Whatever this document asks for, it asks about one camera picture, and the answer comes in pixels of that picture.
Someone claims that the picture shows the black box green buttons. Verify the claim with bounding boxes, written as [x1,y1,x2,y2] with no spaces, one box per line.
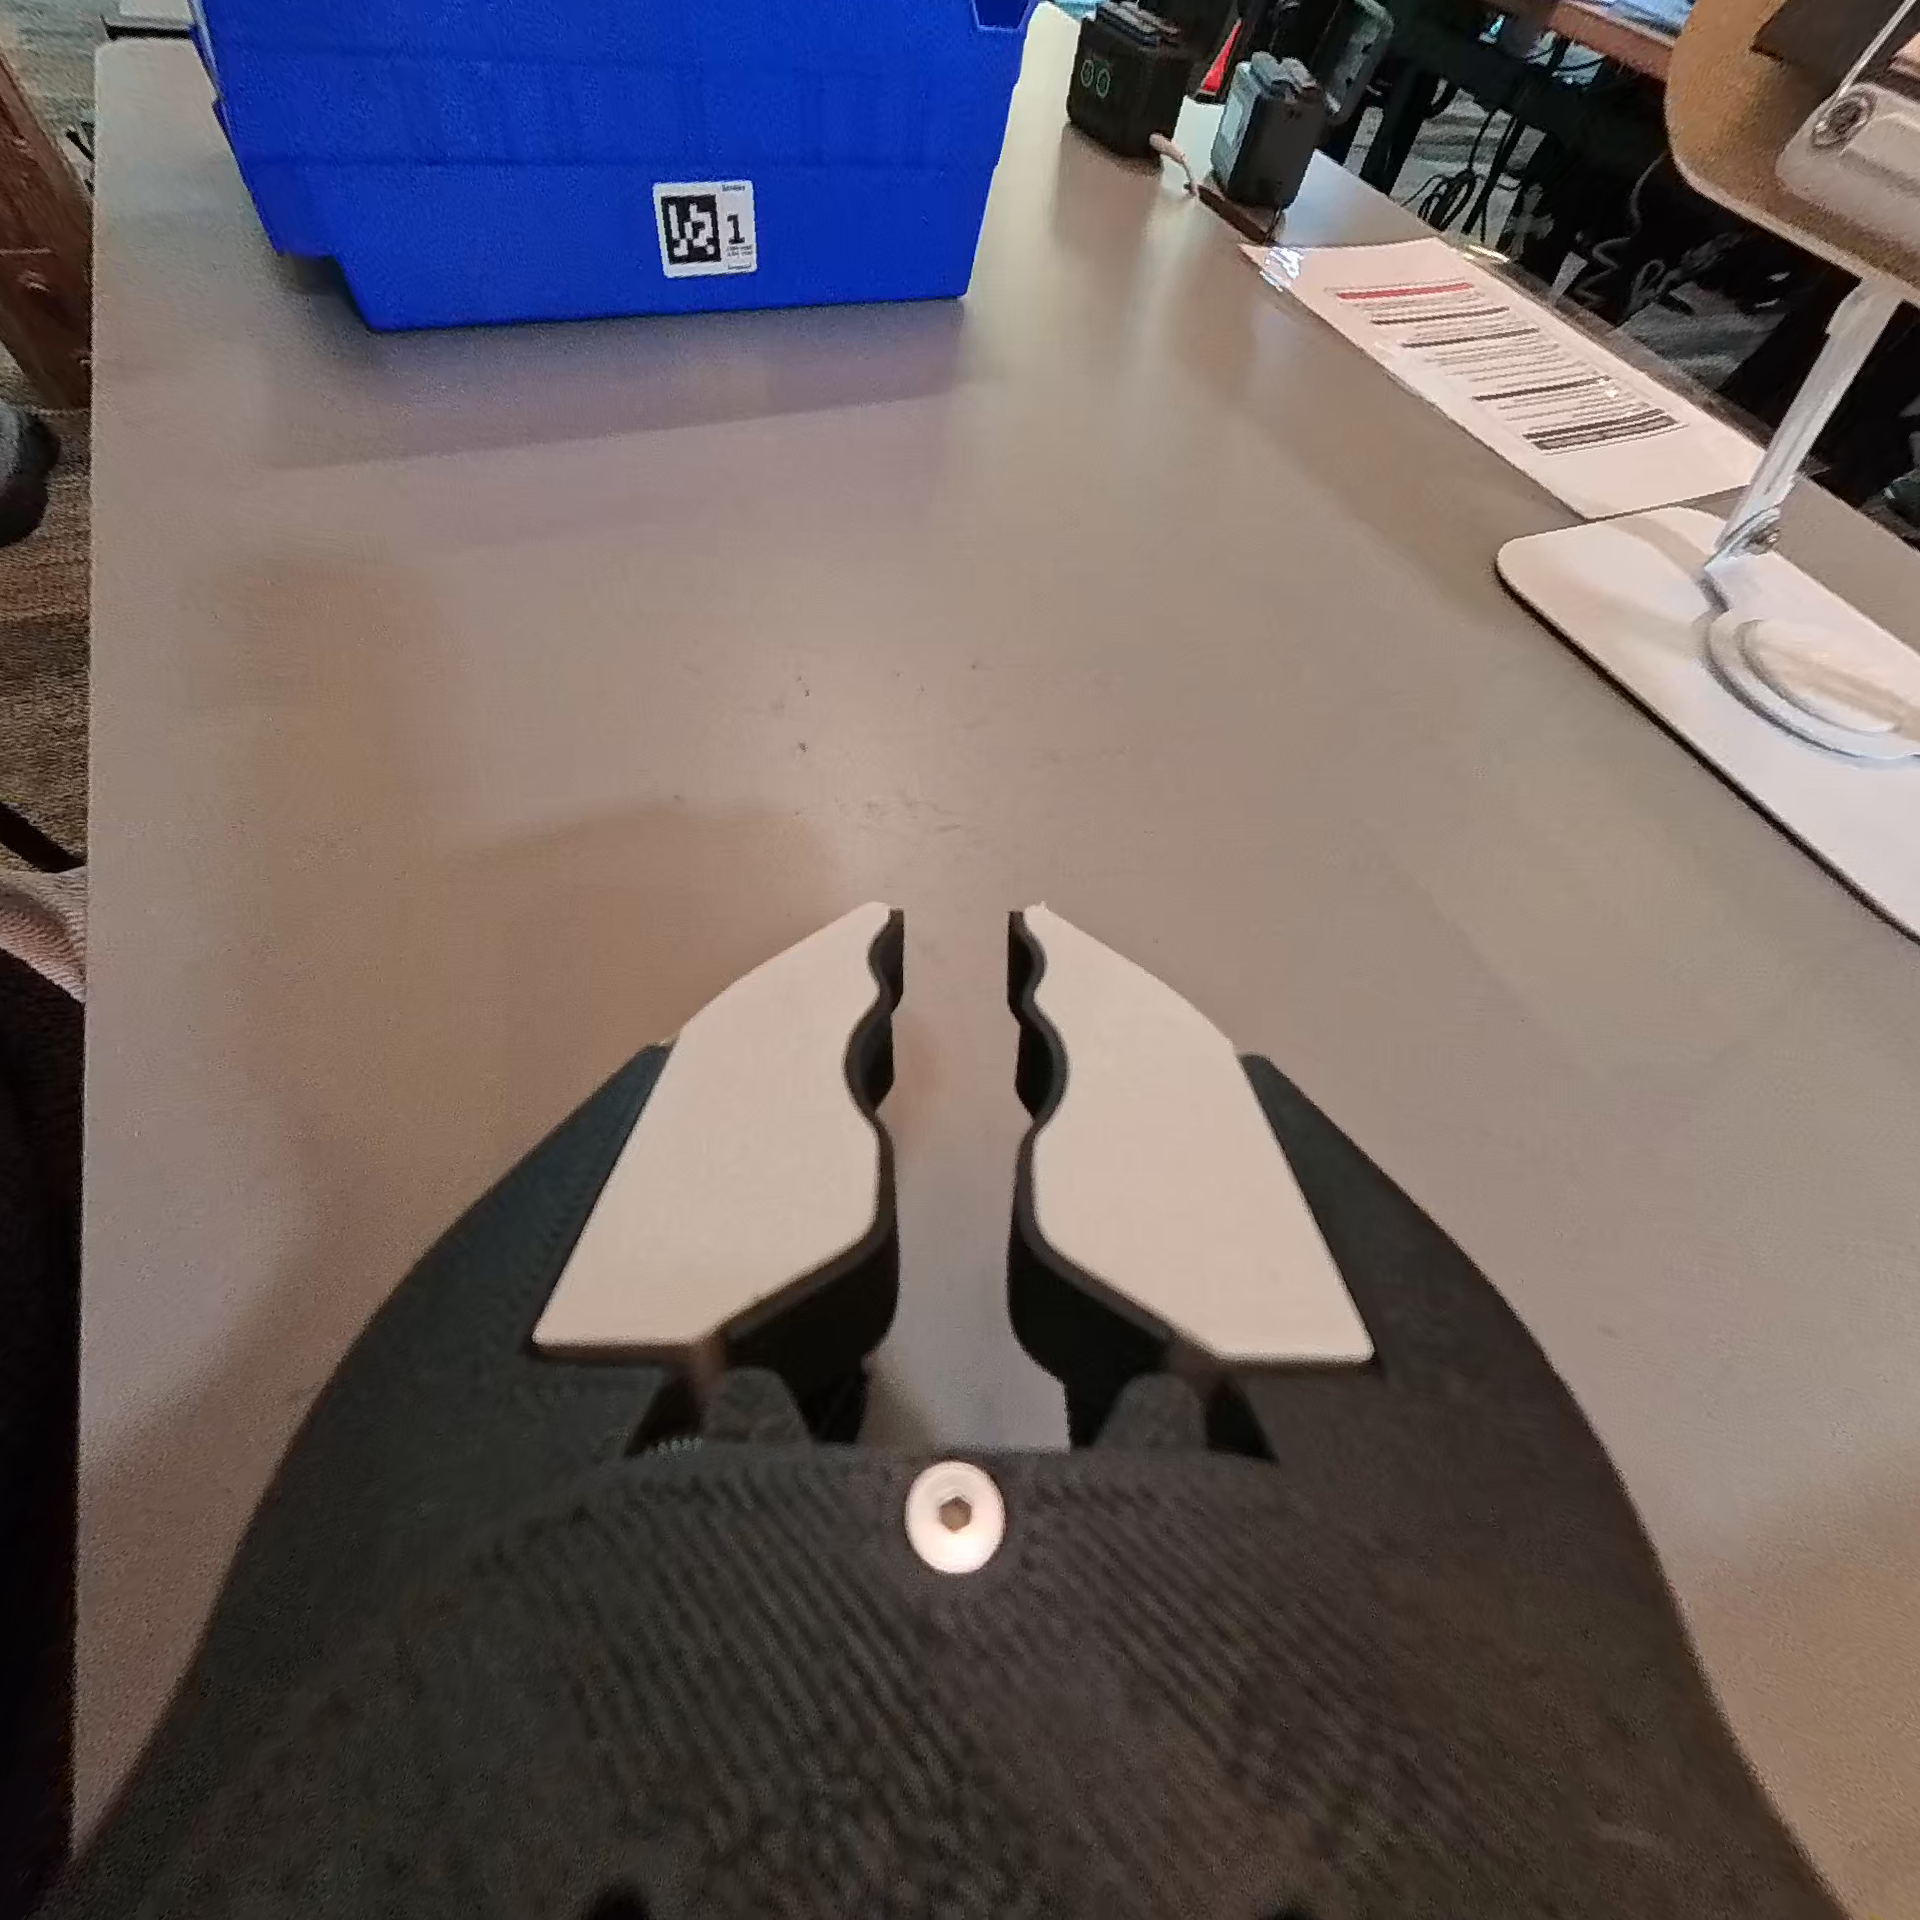
[1065,0,1197,155]

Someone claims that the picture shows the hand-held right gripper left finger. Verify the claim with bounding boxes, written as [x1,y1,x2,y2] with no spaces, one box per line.
[533,904,904,1449]

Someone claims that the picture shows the white metal stand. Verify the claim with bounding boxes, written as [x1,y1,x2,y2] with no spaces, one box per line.
[1495,0,1920,944]

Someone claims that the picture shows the black grey battery pack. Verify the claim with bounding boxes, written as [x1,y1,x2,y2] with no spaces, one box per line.
[1208,48,1336,212]

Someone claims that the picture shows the blue bin with tag label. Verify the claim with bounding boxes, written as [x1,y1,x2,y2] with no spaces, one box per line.
[191,0,1040,337]

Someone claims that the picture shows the wooden support beam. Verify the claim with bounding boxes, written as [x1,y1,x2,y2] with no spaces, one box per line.
[0,46,96,410]

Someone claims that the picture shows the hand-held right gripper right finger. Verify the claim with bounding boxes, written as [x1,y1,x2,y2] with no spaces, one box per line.
[1005,904,1375,1449]

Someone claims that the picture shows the printed paper sheet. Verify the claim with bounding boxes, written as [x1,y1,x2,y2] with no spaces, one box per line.
[1239,232,1766,522]

